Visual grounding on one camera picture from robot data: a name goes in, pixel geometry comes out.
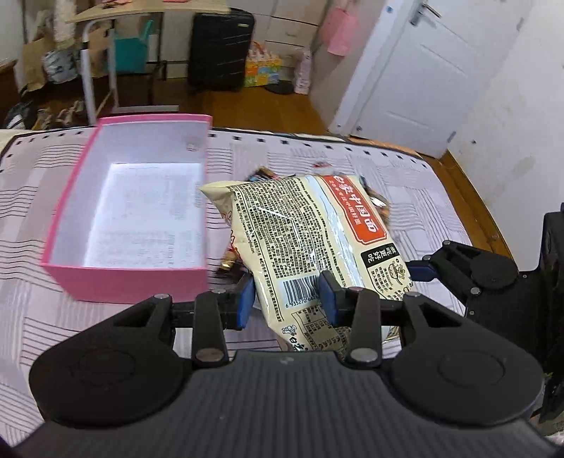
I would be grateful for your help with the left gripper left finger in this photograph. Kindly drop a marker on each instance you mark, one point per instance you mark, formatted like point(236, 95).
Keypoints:
point(216, 311)

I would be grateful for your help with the beige instant noodle packet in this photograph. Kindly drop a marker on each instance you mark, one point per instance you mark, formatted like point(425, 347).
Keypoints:
point(287, 231)

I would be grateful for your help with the white wardrobe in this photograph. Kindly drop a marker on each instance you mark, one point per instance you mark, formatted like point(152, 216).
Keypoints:
point(284, 26)

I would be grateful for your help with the pink hanging bag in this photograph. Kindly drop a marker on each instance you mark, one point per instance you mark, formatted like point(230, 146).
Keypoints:
point(339, 27)

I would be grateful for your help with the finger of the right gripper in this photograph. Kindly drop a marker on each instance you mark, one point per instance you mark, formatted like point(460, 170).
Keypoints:
point(421, 270)

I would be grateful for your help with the teal shopping bag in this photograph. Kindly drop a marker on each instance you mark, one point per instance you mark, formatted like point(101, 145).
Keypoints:
point(131, 52)

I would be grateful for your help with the black suitcase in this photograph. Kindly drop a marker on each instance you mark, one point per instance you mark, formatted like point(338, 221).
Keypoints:
point(219, 44)

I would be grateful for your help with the colourful gift box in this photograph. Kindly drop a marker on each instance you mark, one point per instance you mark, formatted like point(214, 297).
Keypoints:
point(262, 67)

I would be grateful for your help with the patterned bed sheet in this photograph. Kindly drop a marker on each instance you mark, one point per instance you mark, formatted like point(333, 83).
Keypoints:
point(37, 314)

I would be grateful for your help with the white door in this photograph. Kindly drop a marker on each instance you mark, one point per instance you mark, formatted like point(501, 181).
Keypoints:
point(423, 68)

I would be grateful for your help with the white patterned bag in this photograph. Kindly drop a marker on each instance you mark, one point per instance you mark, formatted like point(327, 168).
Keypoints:
point(302, 72)

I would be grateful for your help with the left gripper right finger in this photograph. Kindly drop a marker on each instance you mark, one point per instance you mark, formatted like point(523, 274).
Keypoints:
point(358, 309)

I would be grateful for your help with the wooden side table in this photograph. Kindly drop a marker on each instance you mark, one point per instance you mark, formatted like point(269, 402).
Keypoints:
point(110, 12)

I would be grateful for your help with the pink cardboard box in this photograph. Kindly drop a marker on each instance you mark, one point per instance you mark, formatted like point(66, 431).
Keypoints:
point(131, 221)

